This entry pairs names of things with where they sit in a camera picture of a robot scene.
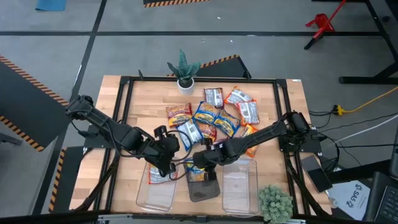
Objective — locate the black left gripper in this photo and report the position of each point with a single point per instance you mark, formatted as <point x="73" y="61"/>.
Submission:
<point x="166" y="149"/>

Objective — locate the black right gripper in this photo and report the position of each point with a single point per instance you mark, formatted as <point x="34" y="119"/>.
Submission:
<point x="210" y="157"/>

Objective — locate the orange Maruchan noodle pack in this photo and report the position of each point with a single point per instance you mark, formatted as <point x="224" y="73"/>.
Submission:
<point x="248" y="112"/>
<point x="157" y="176"/>
<point x="248" y="130"/>
<point x="237" y="96"/>

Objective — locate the blue Maruchan noodle pack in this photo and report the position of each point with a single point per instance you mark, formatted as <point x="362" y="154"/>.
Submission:
<point x="206" y="112"/>
<point x="191" y="132"/>
<point x="194" y="174"/>
<point x="227" y="124"/>

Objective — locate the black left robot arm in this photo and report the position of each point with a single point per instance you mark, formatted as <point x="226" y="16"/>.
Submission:
<point x="105" y="124"/>

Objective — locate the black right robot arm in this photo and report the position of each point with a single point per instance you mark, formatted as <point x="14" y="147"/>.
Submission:
<point x="264" y="133"/>

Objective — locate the dark smoked plastic bin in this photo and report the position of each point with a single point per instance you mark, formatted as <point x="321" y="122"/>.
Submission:
<point x="202" y="193"/>

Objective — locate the clear plastic bin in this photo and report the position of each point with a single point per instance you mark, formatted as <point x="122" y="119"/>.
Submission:
<point x="239" y="189"/>
<point x="155" y="199"/>

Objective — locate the bushy green artificial plant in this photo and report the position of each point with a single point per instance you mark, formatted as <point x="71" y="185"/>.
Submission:
<point x="275" y="203"/>

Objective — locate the snake plant in white pot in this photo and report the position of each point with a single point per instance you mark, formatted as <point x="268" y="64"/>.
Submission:
<point x="186" y="87"/>

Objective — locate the black hazard-striped floor mat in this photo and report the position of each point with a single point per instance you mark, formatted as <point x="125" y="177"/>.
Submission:
<point x="227" y="70"/>
<point x="70" y="174"/>
<point x="25" y="102"/>
<point x="161" y="2"/>

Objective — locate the black tablet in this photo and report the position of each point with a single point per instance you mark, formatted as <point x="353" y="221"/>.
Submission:
<point x="318" y="180"/>

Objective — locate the white paper with logo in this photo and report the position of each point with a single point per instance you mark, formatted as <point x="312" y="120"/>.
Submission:
<point x="351" y="199"/>

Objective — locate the black desk foot bar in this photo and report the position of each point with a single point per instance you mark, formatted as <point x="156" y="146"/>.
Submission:
<point x="357" y="172"/>

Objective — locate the black laptop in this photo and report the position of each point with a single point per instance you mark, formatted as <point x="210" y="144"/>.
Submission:
<point x="384" y="202"/>

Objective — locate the blue floor mat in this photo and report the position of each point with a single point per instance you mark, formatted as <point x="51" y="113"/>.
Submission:
<point x="51" y="4"/>

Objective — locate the silver metal bracket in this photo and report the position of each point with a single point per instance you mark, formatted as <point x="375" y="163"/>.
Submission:
<point x="115" y="216"/>
<point x="293" y="221"/>

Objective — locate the black aluminium table frame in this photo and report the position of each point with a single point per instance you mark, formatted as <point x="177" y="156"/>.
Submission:
<point x="224" y="79"/>

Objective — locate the black desk frame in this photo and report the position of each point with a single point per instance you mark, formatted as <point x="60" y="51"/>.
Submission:
<point x="357" y="80"/>

